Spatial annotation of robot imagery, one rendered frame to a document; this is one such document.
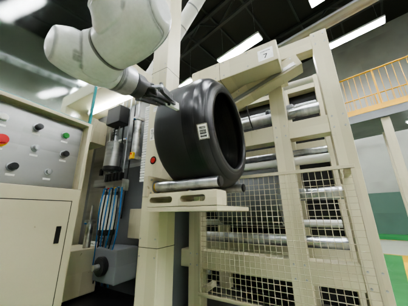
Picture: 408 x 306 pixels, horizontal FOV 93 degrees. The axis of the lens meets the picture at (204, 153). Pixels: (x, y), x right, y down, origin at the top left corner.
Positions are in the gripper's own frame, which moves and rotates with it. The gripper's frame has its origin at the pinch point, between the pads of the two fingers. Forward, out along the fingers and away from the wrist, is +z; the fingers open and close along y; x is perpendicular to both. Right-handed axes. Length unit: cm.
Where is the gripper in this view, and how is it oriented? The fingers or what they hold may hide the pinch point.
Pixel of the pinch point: (172, 104)
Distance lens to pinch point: 80.0
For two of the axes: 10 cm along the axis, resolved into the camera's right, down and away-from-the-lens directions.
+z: 4.9, 1.1, 8.6
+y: -8.7, 1.6, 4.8
